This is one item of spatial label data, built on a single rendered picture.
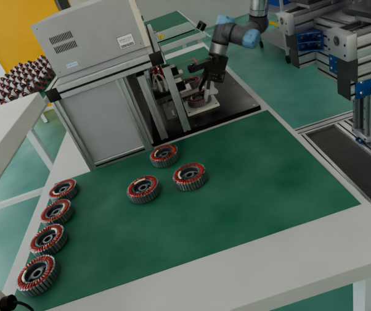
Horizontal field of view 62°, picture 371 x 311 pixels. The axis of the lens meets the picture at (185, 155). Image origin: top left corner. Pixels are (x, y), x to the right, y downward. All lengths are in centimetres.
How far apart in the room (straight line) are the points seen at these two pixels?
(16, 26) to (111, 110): 397
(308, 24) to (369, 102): 47
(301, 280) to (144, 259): 39
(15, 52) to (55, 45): 389
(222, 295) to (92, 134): 81
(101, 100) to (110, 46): 22
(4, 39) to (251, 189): 463
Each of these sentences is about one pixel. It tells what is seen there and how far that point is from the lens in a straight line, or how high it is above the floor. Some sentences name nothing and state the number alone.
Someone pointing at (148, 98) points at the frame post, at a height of 96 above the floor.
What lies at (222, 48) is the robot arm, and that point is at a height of 100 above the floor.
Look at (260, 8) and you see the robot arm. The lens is 143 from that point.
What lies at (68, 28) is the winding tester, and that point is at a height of 127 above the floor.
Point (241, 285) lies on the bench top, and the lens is 74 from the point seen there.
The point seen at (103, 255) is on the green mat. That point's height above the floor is 75.
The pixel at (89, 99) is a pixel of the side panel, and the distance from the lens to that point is 123.
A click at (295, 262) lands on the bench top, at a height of 75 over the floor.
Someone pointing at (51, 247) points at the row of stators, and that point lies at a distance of 104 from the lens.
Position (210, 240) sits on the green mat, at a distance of 83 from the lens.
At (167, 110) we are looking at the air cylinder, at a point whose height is 81.
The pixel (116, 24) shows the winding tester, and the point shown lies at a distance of 128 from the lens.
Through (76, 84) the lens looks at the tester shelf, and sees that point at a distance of 120.
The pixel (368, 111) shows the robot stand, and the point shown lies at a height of 50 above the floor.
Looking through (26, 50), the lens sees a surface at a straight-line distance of 515.
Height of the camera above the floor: 137
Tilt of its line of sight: 32 degrees down
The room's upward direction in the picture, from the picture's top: 20 degrees counter-clockwise
